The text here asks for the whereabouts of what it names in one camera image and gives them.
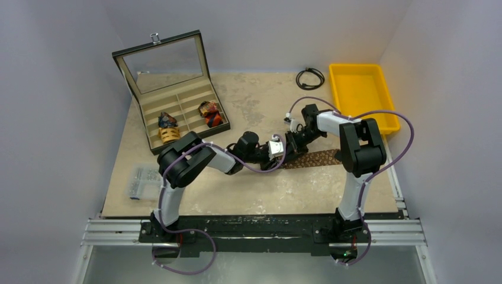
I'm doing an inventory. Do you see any purple cable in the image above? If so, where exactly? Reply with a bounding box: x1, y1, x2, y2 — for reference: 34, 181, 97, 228
151, 134, 288, 275
285, 96, 416, 267

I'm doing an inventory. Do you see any yellow patterned rolled tie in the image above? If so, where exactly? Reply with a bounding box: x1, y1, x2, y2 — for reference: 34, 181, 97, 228
157, 127, 181, 144

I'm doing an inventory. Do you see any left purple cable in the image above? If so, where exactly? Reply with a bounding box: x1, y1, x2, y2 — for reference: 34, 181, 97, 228
151, 134, 288, 275

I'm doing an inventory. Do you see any yellow plastic tray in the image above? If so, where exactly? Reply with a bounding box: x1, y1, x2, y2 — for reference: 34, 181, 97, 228
329, 63, 395, 117

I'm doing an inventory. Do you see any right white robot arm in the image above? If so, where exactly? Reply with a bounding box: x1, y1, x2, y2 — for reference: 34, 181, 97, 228
284, 104, 387, 241

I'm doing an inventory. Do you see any orange navy rolled tie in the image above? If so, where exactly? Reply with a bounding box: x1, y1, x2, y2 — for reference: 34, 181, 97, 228
204, 111, 224, 128

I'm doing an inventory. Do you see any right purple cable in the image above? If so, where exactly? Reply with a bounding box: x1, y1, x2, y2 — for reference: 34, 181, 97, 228
285, 96, 416, 267

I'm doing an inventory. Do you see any brown floral tie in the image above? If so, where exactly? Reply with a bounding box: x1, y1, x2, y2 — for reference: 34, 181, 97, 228
282, 149, 342, 169

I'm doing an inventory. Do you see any dark floral rolled tie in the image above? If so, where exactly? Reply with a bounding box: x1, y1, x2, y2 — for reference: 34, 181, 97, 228
158, 112, 178, 128

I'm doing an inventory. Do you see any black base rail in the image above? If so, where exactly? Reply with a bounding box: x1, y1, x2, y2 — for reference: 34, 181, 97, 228
139, 214, 370, 261

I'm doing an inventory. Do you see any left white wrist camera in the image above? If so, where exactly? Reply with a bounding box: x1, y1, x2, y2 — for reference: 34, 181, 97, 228
266, 134, 285, 160

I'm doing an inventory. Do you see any black tie display box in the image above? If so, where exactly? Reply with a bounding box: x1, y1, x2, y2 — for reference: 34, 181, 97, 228
112, 30, 231, 154

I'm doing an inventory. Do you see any multicolour patterned rolled tie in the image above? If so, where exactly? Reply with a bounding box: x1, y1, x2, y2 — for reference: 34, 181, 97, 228
198, 101, 218, 117

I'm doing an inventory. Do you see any black coiled cable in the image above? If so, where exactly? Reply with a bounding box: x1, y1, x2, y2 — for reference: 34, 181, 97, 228
295, 67, 326, 91

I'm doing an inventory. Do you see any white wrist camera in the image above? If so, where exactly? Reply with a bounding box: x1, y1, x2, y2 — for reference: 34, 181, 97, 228
284, 112, 303, 133
266, 134, 285, 160

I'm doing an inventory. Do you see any clear plastic screw box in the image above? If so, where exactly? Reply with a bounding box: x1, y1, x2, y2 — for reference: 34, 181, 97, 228
125, 163, 162, 201

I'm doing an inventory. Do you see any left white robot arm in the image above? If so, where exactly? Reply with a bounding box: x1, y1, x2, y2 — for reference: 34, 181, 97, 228
153, 131, 287, 242

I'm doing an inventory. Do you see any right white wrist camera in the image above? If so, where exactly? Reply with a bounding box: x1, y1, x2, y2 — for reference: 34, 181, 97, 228
284, 112, 303, 133

